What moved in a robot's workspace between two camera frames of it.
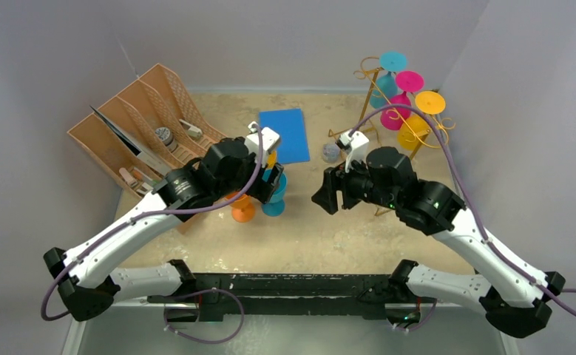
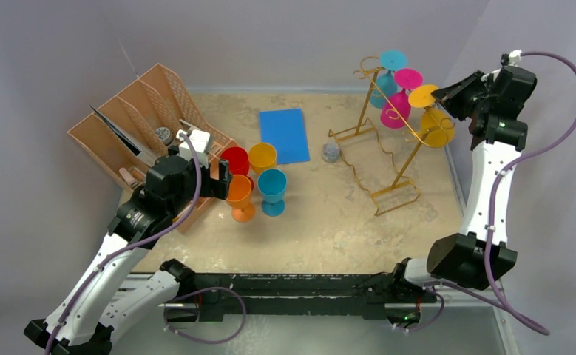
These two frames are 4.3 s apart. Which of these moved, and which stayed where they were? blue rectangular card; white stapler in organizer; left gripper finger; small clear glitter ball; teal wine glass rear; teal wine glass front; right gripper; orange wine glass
Moved: left gripper finger; right gripper
Stayed: teal wine glass rear; small clear glitter ball; white stapler in organizer; blue rectangular card; orange wine glass; teal wine glass front
